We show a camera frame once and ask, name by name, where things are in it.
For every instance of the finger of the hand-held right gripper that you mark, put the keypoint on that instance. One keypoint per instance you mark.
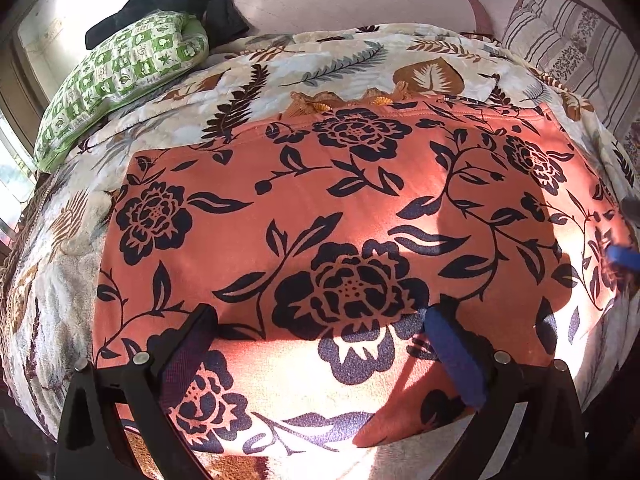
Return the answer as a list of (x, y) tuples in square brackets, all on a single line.
[(625, 256)]

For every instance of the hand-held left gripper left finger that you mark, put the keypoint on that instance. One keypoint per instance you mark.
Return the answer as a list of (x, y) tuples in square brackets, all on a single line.
[(187, 350)]

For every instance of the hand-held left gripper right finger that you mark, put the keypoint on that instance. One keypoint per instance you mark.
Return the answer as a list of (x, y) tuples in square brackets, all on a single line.
[(455, 355)]

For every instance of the orange black floral garment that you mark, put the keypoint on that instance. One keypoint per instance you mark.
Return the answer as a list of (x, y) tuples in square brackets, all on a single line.
[(325, 200)]

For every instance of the striped beige pillow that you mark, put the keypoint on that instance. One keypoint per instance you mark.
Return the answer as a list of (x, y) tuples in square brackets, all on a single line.
[(575, 45)]

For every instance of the decorated glass window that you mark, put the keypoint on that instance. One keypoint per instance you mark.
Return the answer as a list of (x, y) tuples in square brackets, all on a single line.
[(12, 180)]

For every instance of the green white patterned pillow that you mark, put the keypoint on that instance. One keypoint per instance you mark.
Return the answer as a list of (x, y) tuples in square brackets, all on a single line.
[(125, 70)]

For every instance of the leaf print blanket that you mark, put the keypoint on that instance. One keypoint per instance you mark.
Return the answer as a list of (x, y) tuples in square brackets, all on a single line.
[(325, 60)]

